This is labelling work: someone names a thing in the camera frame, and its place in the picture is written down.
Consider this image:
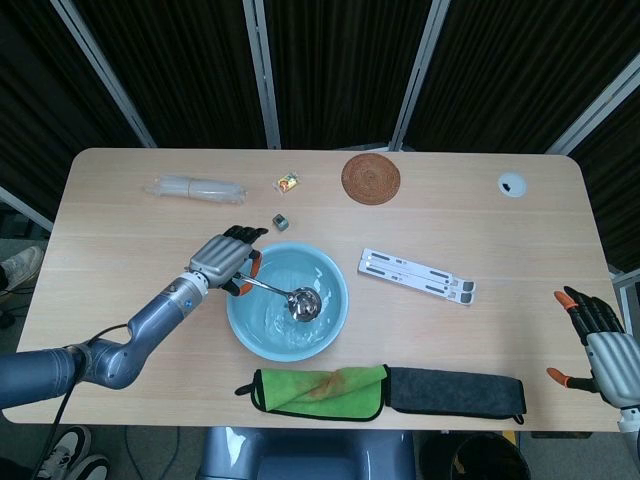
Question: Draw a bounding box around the white folding laptop stand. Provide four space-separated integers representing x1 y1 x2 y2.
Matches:
357 247 477 307

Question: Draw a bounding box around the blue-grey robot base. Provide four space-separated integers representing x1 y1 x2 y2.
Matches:
198 426 416 480

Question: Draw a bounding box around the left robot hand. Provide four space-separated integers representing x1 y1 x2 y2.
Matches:
188 225 269 297

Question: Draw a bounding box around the metal ladle black handle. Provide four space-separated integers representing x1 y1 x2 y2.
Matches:
234 272 322 324

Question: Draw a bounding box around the small yellow candy packet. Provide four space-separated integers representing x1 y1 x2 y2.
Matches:
271 170 302 193

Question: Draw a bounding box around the dark grey microfibre cloth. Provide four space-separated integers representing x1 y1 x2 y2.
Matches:
384 366 528 425

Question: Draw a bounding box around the white shoe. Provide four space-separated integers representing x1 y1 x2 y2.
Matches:
0 245 44 290

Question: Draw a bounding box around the light blue bowl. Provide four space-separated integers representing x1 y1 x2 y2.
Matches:
226 241 350 363

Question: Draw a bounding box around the white desk cable grommet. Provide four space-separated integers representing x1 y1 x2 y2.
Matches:
497 171 528 198

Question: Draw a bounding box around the green microfibre cloth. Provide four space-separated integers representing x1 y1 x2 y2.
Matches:
234 364 390 423

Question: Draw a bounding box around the grey partition frame post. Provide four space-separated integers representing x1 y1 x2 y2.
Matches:
544 64 640 155
388 0 451 151
243 0 282 150
0 185 54 234
49 0 157 149

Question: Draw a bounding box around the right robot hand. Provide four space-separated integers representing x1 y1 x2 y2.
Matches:
546 285 640 409

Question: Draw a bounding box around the black and white sneaker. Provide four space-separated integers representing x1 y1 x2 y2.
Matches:
47 425 93 471
67 454 111 480

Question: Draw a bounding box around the clear bag of straws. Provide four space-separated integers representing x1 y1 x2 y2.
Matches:
143 173 250 206

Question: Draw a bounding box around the black trash bin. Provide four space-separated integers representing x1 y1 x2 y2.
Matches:
418 432 531 480

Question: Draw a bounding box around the round woven rattan coaster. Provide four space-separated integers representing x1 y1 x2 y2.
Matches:
341 153 402 206

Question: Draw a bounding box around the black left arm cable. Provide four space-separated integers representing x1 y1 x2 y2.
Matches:
34 323 131 480

